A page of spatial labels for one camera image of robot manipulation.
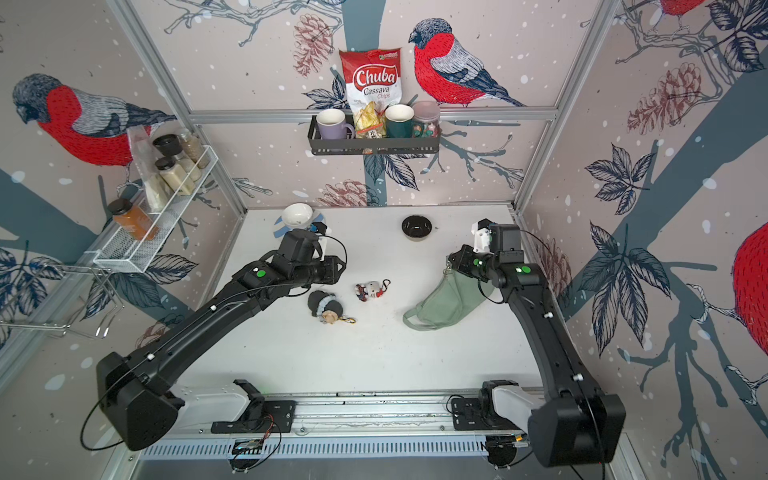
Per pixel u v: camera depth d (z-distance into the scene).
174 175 0.76
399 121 0.80
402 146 0.90
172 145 0.78
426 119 0.84
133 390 0.38
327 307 0.88
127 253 0.69
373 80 0.79
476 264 0.66
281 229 1.14
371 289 0.93
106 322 0.62
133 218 0.66
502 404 0.62
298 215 1.14
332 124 0.81
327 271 0.68
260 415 0.68
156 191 0.71
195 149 0.85
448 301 0.83
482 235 0.71
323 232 0.69
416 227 1.11
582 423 0.37
